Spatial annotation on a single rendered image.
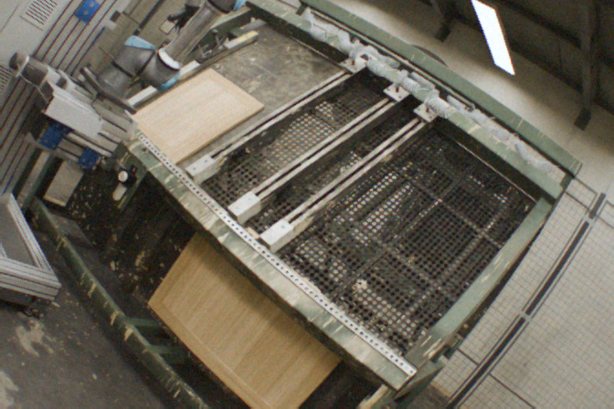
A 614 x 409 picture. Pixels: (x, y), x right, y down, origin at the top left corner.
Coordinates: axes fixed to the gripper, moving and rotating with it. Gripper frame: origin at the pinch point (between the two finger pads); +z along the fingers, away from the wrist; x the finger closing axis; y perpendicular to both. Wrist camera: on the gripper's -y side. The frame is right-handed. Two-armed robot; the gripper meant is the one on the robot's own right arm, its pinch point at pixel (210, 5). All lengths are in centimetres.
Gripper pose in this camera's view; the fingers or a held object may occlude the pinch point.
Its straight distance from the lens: 263.1
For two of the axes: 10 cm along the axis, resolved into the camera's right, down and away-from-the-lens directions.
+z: -5.1, 6.9, 5.1
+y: 7.9, 1.3, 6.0
